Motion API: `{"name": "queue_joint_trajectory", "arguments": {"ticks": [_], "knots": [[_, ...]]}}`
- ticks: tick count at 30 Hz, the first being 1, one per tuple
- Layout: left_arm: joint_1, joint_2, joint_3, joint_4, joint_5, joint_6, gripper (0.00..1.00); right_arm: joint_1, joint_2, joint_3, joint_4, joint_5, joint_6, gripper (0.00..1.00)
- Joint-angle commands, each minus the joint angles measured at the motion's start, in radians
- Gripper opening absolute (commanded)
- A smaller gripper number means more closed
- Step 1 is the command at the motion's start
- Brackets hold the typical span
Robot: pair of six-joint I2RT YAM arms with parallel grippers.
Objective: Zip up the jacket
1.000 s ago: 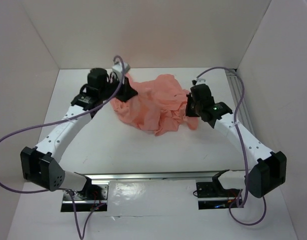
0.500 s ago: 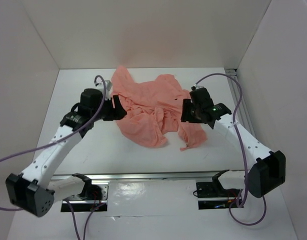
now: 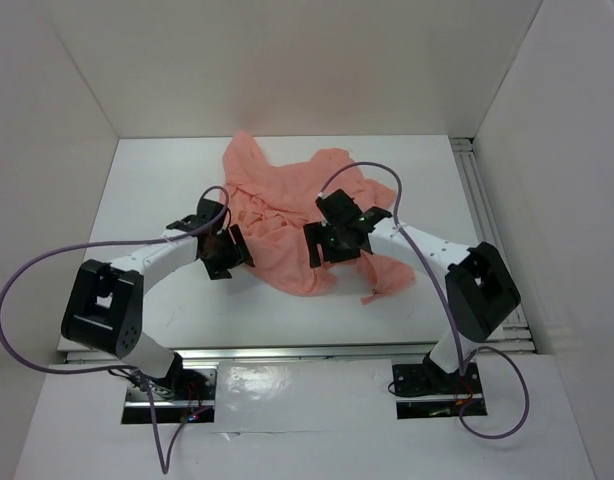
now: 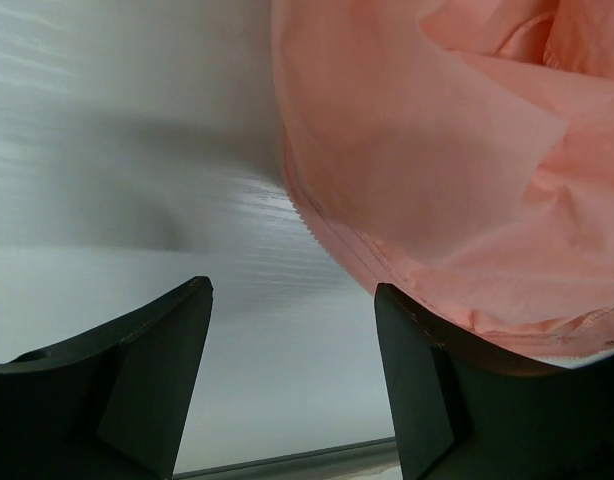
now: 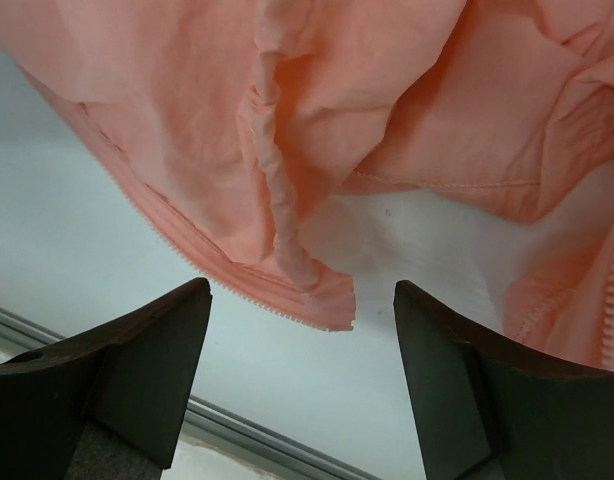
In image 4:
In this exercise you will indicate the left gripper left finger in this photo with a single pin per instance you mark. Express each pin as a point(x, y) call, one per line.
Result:
point(112, 402)

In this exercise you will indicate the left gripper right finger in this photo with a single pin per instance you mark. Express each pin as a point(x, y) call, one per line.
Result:
point(465, 408)

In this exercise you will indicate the pink zip-up jacket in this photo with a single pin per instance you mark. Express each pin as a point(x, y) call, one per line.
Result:
point(464, 152)

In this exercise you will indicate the front aluminium rail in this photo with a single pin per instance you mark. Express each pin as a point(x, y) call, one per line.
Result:
point(344, 461)

